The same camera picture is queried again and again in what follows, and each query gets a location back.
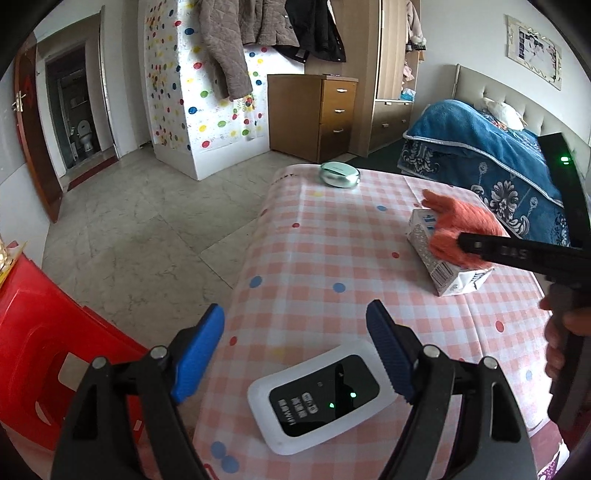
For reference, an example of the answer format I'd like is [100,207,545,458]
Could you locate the white milk carton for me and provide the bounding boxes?
[406,209,495,297]

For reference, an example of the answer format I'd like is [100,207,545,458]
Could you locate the wooden wardrobe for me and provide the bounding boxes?
[348,0,423,158]

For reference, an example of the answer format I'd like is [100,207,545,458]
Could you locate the pink checkered tablecloth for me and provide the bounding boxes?
[191,162,555,480]

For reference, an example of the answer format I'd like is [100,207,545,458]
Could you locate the wall poster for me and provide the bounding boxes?
[505,14,564,90]

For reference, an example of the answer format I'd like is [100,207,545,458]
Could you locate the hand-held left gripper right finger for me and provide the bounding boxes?
[366,300,539,480]

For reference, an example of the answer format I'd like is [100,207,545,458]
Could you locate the white pocket router device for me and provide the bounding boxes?
[248,339,393,455]

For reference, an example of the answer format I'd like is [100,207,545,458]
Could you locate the wooden drawer cabinet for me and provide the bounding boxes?
[268,74,358,163]

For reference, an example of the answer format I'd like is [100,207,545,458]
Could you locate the hanging brown jacket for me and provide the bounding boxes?
[198,0,296,100]

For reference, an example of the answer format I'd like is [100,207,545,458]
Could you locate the red plastic stool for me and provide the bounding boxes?
[0,254,148,450]

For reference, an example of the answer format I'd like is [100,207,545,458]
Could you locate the person's right hand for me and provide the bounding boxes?
[540,295,591,379]

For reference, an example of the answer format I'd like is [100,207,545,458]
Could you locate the beige upholstered bed frame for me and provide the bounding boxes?
[455,64,591,148]

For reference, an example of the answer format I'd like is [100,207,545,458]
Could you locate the teal round tin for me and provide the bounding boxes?
[318,161,362,189]

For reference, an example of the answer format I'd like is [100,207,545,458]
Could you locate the white pillow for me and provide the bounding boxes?
[478,97,527,130]

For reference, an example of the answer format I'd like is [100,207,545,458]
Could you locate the black jacket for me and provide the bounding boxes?
[284,0,347,63]

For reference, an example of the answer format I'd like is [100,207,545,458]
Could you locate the orange fluffy glove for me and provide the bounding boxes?
[421,189,511,268]

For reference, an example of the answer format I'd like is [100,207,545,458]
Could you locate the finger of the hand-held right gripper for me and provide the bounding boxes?
[457,232,571,280]

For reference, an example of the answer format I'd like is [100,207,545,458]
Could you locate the white toilet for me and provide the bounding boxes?
[76,119,94,153]

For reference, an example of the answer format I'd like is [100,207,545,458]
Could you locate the brown wooden door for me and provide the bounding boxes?
[13,39,61,224]

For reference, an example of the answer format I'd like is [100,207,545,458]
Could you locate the polka dot covered cabinet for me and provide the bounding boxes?
[144,0,305,181]

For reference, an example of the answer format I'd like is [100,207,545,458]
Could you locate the blue floral blanket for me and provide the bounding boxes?
[398,99,571,247]

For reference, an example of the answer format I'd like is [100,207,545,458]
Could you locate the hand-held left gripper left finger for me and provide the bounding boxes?
[50,303,227,480]

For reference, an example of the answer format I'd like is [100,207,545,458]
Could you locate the pink hanging clothes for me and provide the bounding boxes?
[404,0,426,51]

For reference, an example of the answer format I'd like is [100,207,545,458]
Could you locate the gold foil decoration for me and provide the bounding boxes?
[0,233,21,278]

